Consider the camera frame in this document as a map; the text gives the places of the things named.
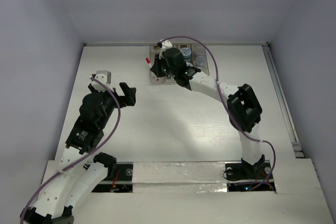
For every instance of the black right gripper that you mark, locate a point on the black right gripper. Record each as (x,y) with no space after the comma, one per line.
(157,67)

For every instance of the metal rail right side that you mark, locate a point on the metal rail right side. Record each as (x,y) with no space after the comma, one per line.
(297,149)

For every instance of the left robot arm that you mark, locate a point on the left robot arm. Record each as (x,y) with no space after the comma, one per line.
(81,167)

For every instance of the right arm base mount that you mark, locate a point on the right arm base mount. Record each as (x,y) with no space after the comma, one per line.
(240,179)

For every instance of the red capped white marker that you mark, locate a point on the red capped white marker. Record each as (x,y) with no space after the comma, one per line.
(150,67)

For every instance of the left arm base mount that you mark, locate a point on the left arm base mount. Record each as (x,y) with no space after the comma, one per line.
(120,182)

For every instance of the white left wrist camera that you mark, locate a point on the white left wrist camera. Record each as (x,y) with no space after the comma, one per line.
(99,80)

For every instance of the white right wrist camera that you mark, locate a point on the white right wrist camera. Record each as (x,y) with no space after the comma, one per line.
(164,45)

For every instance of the white foam front board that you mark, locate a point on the white foam front board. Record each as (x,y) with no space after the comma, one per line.
(195,192)

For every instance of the clear four-compartment organizer tray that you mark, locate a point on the clear four-compartment organizer tray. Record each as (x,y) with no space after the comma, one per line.
(194,55)

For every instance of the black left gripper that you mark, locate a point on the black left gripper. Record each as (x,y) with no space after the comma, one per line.
(129,93)

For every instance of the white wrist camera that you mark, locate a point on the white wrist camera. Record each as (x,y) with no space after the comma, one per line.
(99,80)
(164,45)

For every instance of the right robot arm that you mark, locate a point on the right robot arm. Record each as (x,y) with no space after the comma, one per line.
(241,104)

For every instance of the blue cleaning gel jar back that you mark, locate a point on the blue cleaning gel jar back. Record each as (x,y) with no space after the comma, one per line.
(186,53)

